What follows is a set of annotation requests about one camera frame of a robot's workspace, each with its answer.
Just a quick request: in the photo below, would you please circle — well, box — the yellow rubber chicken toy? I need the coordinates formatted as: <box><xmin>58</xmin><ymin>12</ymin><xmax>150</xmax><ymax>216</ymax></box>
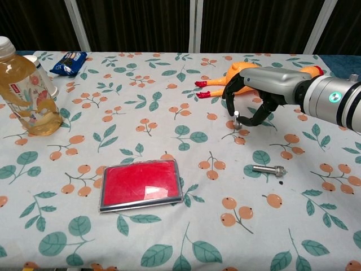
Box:
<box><xmin>195</xmin><ymin>61</ymin><xmax>324</xmax><ymax>99</ymax></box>

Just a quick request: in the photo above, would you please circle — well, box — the dark pleated screen panel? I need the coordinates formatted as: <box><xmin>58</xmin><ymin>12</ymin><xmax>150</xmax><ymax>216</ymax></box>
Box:
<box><xmin>315</xmin><ymin>0</ymin><xmax>361</xmax><ymax>56</ymax></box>
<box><xmin>0</xmin><ymin>0</ymin><xmax>79</xmax><ymax>52</ymax></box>
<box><xmin>75</xmin><ymin>0</ymin><xmax>191</xmax><ymax>54</ymax></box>
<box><xmin>200</xmin><ymin>0</ymin><xmax>325</xmax><ymax>55</ymax></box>

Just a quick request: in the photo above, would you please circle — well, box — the white metal screen post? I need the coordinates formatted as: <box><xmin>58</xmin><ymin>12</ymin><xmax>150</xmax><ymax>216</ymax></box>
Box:
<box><xmin>187</xmin><ymin>0</ymin><xmax>204</xmax><ymax>54</ymax></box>
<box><xmin>63</xmin><ymin>0</ymin><xmax>94</xmax><ymax>53</ymax></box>
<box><xmin>302</xmin><ymin>0</ymin><xmax>338</xmax><ymax>55</ymax></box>

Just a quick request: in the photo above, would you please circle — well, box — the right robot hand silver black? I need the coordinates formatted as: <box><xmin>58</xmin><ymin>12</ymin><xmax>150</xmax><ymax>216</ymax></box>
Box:
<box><xmin>222</xmin><ymin>66</ymin><xmax>306</xmax><ymax>128</ymax></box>

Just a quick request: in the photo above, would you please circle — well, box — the floral leaf print tablecloth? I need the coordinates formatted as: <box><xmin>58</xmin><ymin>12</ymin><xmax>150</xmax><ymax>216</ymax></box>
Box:
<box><xmin>0</xmin><ymin>50</ymin><xmax>361</xmax><ymax>271</ymax></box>

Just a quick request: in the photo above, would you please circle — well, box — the silver metal bolt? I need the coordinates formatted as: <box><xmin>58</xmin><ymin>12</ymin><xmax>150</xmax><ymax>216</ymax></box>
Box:
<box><xmin>252</xmin><ymin>164</ymin><xmax>288</xmax><ymax>179</ymax></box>
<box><xmin>232</xmin><ymin>110</ymin><xmax>244</xmax><ymax>131</ymax></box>

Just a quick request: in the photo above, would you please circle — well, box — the blue cookie packet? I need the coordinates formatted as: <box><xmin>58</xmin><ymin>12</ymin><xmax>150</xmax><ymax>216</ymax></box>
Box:
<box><xmin>49</xmin><ymin>51</ymin><xmax>88</xmax><ymax>77</ymax></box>

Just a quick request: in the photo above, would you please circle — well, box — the red pad in clear case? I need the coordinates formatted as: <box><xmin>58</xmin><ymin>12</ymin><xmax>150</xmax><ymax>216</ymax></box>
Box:
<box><xmin>98</xmin><ymin>158</ymin><xmax>184</xmax><ymax>213</ymax></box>

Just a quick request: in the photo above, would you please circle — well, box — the white paper cup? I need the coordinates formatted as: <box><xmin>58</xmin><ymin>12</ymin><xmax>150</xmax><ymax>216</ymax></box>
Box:
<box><xmin>22</xmin><ymin>55</ymin><xmax>59</xmax><ymax>100</ymax></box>

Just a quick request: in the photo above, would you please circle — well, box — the tea bottle with white cap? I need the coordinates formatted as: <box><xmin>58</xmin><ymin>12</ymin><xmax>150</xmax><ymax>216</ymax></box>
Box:
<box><xmin>0</xmin><ymin>36</ymin><xmax>64</xmax><ymax>137</ymax></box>

